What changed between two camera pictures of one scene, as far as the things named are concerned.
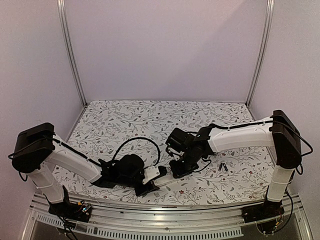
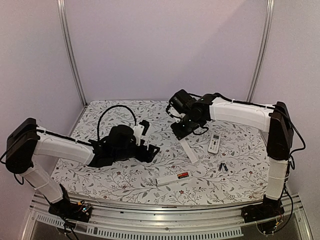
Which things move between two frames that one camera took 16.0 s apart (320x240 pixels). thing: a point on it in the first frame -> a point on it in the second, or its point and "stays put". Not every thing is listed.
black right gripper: [177, 173] -> [179, 134]
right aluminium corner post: [270, 15] stays put
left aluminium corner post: [62, 13] stays put
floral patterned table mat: [111, 130] stays put
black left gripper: [149, 188] -> [149, 155]
